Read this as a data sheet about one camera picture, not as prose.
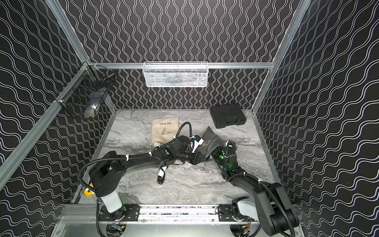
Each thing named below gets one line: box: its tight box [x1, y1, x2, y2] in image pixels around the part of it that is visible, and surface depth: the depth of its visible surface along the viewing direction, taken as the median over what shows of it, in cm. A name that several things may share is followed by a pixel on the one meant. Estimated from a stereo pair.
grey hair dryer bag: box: [195, 125, 225, 158], surface depth 90 cm
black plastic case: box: [209, 103, 247, 129], surface depth 112 cm
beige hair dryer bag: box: [151, 116, 180, 144], surface depth 110 cm
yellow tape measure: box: [82, 187, 96, 197], surface depth 81 cm
